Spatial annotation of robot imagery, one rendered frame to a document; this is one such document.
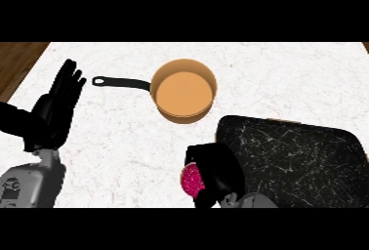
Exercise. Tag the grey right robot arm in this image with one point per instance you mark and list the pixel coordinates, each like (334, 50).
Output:
(247, 200)

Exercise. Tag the black marbled tray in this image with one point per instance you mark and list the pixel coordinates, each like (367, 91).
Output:
(297, 162)

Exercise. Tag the pink frosted cupcake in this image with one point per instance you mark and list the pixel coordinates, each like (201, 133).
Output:
(192, 180)

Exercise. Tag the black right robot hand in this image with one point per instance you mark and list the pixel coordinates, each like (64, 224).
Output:
(219, 169)

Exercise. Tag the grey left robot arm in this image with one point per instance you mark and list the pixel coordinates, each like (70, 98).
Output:
(30, 184)

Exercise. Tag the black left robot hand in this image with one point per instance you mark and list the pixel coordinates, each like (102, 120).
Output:
(52, 110)

